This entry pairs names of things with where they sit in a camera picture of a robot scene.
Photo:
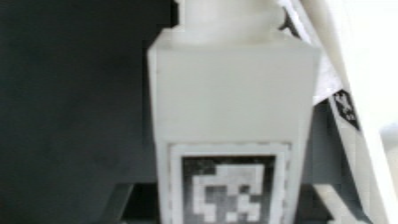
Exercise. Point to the white leg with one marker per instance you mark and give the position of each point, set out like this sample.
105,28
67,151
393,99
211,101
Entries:
233,73

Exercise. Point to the white square tabletop part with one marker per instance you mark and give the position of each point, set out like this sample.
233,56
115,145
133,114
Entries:
350,28

